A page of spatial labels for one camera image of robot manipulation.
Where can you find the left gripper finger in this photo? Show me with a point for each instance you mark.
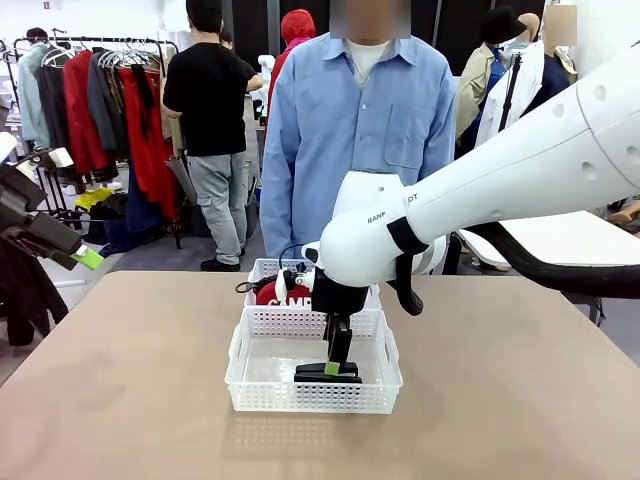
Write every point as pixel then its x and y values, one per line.
pixel 64 260
pixel 90 259

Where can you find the dark blue draped fabric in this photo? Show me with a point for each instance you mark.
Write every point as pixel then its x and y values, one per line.
pixel 140 215

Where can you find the red hanging dress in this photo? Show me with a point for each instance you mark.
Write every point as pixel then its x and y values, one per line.
pixel 150 150

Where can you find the yellow crumpled cloth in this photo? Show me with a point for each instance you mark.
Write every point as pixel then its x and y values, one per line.
pixel 95 199

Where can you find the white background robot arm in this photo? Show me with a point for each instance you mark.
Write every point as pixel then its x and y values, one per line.
pixel 266 65

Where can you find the figure in navy garment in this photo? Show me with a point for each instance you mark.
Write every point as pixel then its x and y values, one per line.
pixel 555 85

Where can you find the person in pale jacket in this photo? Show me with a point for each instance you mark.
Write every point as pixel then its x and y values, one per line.
pixel 32 90

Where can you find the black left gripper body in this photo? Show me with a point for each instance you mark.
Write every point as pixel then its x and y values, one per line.
pixel 20 210

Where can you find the red Campus pencil case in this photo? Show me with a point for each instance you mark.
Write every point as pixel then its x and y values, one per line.
pixel 290 299

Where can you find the mannequin in white coat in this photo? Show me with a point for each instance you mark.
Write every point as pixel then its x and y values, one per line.
pixel 525 85

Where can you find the person's right forearm blue sleeve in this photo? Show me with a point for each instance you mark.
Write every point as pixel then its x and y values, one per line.
pixel 277 215

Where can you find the red hanging coat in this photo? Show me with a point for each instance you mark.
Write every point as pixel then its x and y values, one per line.
pixel 82 110

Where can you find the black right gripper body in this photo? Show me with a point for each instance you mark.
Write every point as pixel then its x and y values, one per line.
pixel 340 295

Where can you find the black metal clothes rack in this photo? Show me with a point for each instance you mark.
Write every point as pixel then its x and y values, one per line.
pixel 120 39

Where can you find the black hanging garment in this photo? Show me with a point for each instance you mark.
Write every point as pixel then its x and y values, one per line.
pixel 25 300

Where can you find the black bucket hat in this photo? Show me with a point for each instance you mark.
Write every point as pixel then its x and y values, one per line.
pixel 502 25

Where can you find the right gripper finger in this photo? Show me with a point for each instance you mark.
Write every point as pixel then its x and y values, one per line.
pixel 340 350
pixel 334 320

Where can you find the dark grey hanging garment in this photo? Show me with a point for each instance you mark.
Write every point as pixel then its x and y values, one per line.
pixel 52 110

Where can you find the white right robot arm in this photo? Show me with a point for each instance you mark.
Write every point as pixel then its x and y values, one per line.
pixel 500 175

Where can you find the person in blue shirt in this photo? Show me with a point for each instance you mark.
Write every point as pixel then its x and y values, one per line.
pixel 360 125

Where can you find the white perforated plastic basket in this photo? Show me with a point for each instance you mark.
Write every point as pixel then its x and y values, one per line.
pixel 310 397
pixel 262 267

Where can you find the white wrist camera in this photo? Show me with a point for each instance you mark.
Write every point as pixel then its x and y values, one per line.
pixel 295 279
pixel 60 157

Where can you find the mannequin in beige trench coat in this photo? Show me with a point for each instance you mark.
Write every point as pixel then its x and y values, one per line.
pixel 472 95

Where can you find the black stapler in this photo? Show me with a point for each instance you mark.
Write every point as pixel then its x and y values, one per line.
pixel 310 375

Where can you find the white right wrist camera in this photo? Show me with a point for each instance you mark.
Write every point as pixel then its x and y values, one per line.
pixel 295 279

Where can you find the grey hanging coat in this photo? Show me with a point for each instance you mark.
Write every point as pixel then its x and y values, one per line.
pixel 107 100

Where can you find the figure in red hooded jacket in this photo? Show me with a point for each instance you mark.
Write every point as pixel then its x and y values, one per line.
pixel 297 30

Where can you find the white table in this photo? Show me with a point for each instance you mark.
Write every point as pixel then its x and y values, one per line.
pixel 550 245

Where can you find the man in black t-shirt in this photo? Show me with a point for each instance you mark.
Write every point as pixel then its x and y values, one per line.
pixel 210 100

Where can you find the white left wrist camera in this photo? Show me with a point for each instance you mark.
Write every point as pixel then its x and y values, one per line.
pixel 60 157

